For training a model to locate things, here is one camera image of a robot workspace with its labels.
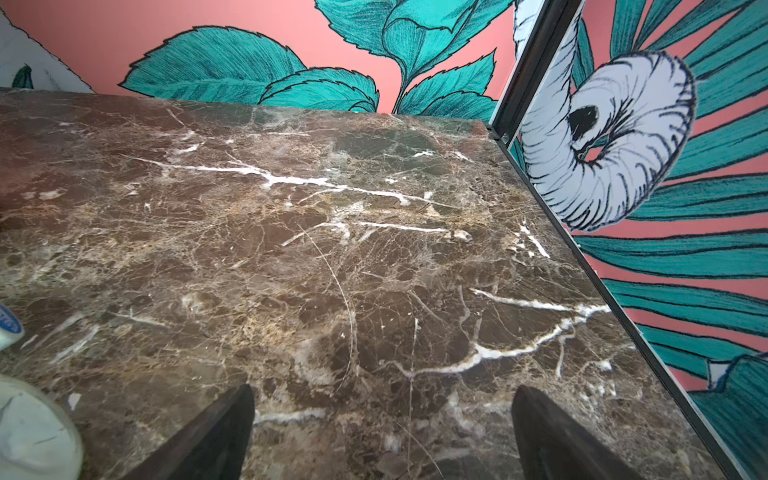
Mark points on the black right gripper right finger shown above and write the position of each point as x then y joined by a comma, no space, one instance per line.
553,445

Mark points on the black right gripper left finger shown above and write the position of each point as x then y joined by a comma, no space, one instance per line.
211,446

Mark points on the tall clear white-cap bottle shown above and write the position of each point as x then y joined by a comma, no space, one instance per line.
38,439

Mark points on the black frame post right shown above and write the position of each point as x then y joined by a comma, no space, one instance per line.
539,29

